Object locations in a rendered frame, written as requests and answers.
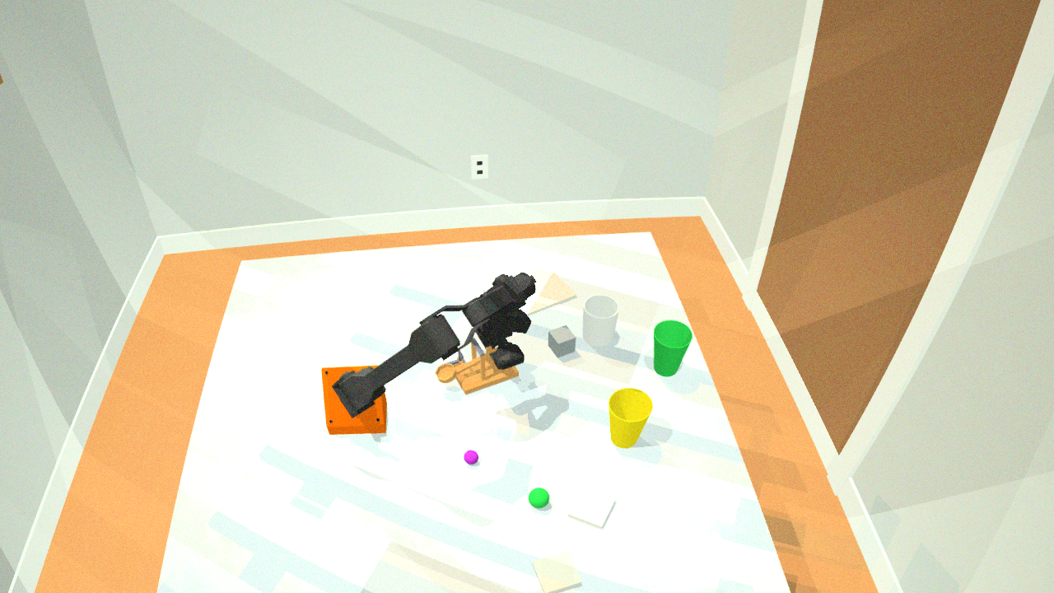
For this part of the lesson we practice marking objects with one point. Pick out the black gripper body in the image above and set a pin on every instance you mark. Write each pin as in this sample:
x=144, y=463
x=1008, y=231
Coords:
x=507, y=354

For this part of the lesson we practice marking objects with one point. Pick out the wooden catapult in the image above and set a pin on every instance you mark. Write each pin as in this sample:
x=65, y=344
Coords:
x=481, y=372

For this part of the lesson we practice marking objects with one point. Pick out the yellow cup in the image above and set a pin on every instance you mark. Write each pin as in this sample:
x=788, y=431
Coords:
x=629, y=410

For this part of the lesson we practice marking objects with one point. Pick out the green cup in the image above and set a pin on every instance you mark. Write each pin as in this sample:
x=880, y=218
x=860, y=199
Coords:
x=671, y=341

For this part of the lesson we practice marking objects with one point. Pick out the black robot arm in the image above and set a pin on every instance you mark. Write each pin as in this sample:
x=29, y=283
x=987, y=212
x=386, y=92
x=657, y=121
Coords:
x=435, y=339

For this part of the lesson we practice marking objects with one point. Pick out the green ball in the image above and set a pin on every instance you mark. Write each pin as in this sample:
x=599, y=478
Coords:
x=539, y=498

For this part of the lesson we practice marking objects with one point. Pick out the white mug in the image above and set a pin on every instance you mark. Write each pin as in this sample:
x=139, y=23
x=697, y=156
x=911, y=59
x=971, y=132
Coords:
x=600, y=315

